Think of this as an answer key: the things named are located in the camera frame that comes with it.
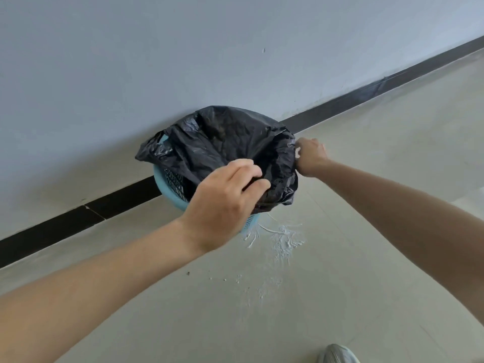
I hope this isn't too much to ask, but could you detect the person's right hand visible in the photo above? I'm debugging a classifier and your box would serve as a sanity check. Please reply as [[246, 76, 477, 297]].
[[294, 137, 330, 177]]

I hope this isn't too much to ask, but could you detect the person's left hand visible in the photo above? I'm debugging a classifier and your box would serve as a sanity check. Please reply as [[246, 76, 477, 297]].
[[181, 159, 271, 256]]

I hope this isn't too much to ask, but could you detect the black plastic trash bag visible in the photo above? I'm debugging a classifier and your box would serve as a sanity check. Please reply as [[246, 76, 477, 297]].
[[135, 105, 299, 215]]

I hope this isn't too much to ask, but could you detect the person's left forearm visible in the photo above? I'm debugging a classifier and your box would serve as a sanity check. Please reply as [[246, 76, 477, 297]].
[[0, 217, 202, 363]]

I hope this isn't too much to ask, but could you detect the person's right forearm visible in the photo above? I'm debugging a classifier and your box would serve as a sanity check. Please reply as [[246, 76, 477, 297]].
[[307, 159, 484, 326]]

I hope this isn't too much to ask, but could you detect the light blue plastic waste basket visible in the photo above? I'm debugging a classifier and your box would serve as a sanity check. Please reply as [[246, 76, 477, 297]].
[[153, 134, 260, 237]]

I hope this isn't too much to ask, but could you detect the white powder spill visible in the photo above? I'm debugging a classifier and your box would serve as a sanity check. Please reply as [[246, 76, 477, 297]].
[[209, 222, 306, 300]]

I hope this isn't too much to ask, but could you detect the black baseboard strip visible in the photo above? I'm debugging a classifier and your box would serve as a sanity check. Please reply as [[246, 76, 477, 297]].
[[0, 35, 484, 269]]

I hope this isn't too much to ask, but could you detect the grey sneaker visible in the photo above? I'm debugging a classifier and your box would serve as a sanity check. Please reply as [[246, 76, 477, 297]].
[[315, 343, 362, 363]]

